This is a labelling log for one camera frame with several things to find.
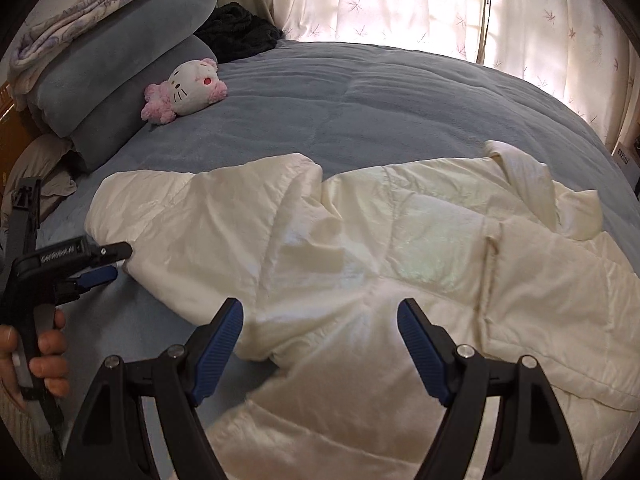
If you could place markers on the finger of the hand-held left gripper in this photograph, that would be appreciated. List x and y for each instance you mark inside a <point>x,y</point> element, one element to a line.
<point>117,249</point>
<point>100,276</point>

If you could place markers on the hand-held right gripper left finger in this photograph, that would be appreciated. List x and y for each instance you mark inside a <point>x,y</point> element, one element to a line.
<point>220,345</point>

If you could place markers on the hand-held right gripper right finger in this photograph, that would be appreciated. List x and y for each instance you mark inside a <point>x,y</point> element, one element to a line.
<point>415,340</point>

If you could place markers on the cream white puffer jacket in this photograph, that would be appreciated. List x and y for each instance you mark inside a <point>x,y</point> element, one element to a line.
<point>350,240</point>

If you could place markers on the person's left hand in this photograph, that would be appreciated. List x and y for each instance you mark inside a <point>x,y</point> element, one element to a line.
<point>50,370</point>

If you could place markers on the beige pillow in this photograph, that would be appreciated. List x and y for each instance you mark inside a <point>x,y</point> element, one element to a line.
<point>40,160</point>

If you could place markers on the orange wooden headboard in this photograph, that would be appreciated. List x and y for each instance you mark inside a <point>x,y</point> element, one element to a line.
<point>10,125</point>

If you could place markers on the folded blue fleece blanket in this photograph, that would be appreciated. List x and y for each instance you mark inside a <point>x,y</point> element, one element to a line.
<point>100,75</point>

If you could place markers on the pink white cat plush toy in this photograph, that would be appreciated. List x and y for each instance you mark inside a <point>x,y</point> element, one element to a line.
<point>187,87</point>

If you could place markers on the blue bed blanket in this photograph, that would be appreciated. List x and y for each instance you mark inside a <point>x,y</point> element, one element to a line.
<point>375,110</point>

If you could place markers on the folded purple floral quilt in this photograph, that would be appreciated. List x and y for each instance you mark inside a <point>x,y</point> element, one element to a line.
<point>90,5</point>

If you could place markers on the dark knitted cloth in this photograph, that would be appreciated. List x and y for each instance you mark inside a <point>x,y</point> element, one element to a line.
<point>235,30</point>

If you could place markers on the grey box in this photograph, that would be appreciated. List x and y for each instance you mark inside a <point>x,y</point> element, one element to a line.
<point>627,157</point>

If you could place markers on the white leaf print curtain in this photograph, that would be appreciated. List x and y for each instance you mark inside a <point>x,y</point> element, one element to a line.
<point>400,5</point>

